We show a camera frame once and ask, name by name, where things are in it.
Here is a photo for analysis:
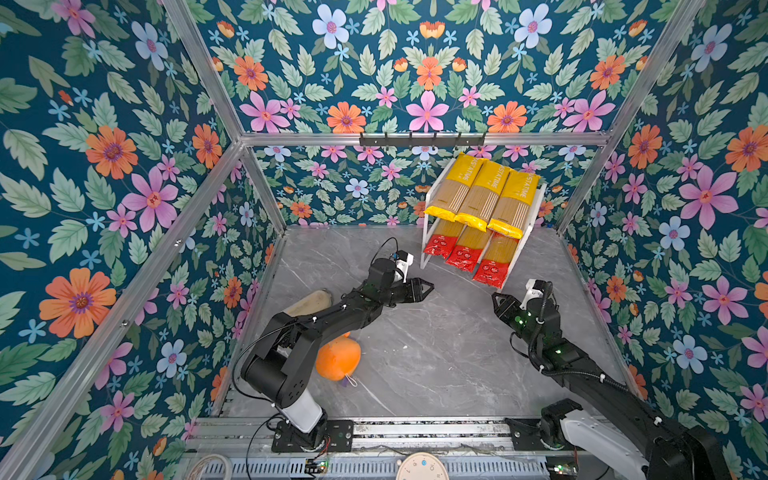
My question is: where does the beige bread loaf toy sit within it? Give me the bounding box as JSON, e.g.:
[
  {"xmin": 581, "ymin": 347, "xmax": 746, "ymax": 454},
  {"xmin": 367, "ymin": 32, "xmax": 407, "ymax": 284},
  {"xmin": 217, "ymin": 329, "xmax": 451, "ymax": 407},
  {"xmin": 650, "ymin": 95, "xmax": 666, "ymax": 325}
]
[{"xmin": 283, "ymin": 290, "xmax": 333, "ymax": 317}]

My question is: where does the white two-tier shelf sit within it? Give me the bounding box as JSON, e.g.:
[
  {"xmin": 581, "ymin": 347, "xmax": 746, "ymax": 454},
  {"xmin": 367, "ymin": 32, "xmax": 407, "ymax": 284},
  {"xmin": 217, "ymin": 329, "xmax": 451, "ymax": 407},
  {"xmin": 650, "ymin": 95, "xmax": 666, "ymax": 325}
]
[{"xmin": 420, "ymin": 158, "xmax": 547, "ymax": 289}]

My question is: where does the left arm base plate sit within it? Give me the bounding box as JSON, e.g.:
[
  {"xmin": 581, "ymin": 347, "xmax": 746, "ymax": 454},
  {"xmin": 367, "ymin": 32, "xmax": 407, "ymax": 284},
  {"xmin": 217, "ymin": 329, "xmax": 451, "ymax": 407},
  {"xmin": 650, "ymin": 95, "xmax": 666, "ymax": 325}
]
[{"xmin": 271, "ymin": 420, "xmax": 355, "ymax": 453}]

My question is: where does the black hook rail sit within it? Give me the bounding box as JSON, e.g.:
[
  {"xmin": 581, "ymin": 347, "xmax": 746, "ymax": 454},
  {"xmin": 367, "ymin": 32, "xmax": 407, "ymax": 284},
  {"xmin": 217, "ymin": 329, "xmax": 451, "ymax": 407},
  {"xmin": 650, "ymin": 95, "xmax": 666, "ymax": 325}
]
[{"xmin": 358, "ymin": 132, "xmax": 486, "ymax": 149}]

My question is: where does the orange plush toy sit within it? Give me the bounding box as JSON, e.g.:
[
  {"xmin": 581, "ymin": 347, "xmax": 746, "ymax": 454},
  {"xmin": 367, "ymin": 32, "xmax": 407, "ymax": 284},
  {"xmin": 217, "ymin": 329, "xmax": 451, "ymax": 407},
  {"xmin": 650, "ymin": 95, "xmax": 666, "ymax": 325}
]
[{"xmin": 315, "ymin": 334, "xmax": 362, "ymax": 381}]

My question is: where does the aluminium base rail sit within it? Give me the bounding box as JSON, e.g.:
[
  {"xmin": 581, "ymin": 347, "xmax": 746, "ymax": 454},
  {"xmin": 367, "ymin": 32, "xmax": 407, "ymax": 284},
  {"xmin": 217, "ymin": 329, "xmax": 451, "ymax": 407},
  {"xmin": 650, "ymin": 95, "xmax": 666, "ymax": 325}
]
[{"xmin": 197, "ymin": 416, "xmax": 673, "ymax": 460}]

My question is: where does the yellow spaghetti bag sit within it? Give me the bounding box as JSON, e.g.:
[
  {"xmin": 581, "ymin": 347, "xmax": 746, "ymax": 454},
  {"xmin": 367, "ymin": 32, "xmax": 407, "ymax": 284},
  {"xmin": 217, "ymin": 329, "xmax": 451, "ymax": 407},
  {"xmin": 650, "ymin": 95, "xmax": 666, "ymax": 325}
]
[
  {"xmin": 488, "ymin": 170, "xmax": 540, "ymax": 239},
  {"xmin": 455, "ymin": 161, "xmax": 511, "ymax": 232},
  {"xmin": 425, "ymin": 153, "xmax": 486, "ymax": 221}
]

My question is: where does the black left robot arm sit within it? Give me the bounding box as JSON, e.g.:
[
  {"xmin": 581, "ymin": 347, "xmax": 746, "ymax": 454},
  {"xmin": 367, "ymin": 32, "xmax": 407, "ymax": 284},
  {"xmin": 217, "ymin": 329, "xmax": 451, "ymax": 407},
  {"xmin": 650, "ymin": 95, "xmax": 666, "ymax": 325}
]
[{"xmin": 240, "ymin": 258, "xmax": 434, "ymax": 435}]

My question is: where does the white round timer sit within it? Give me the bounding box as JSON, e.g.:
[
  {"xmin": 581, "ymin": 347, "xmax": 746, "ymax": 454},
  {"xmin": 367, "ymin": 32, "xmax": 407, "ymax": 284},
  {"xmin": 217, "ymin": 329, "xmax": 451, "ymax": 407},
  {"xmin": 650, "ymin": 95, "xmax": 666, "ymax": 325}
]
[{"xmin": 395, "ymin": 452, "xmax": 449, "ymax": 480}]

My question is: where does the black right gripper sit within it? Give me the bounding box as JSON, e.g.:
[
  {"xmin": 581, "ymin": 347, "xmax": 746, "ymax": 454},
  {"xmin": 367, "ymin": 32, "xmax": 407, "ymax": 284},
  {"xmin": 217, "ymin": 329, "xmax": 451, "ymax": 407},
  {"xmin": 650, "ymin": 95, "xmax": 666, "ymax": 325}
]
[{"xmin": 491, "ymin": 290, "xmax": 541, "ymax": 355}]

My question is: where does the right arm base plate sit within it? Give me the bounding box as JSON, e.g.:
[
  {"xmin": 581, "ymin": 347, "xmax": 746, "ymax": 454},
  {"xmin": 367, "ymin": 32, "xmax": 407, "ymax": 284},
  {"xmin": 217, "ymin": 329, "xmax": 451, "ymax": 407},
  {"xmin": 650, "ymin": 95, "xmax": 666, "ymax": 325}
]
[{"xmin": 503, "ymin": 417, "xmax": 583, "ymax": 452}]

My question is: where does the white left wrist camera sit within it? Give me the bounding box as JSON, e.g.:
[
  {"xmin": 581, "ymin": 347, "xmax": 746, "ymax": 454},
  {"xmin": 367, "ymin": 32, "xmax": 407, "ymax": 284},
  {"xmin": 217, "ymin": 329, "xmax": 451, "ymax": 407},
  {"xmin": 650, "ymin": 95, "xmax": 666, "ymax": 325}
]
[{"xmin": 392, "ymin": 250, "xmax": 414, "ymax": 283}]

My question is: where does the red spaghetti bag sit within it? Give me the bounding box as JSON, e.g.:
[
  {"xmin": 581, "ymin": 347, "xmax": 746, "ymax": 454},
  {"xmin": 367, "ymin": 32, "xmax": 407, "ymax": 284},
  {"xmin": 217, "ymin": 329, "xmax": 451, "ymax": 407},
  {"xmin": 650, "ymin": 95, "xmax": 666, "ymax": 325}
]
[
  {"xmin": 423, "ymin": 219, "xmax": 464, "ymax": 259},
  {"xmin": 446, "ymin": 227, "xmax": 491, "ymax": 272},
  {"xmin": 473, "ymin": 234, "xmax": 519, "ymax": 289}
]

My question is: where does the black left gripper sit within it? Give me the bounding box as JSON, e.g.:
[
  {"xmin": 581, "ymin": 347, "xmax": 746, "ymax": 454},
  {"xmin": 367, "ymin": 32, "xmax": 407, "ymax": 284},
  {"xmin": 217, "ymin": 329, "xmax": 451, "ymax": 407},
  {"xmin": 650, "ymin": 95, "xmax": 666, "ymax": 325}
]
[{"xmin": 379, "ymin": 275, "xmax": 436, "ymax": 306}]

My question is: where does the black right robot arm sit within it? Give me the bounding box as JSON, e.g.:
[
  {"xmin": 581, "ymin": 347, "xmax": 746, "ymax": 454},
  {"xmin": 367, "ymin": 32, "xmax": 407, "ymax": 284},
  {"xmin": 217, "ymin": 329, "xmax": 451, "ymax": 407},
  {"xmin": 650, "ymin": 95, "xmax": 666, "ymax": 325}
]
[{"xmin": 492, "ymin": 280, "xmax": 731, "ymax": 479}]

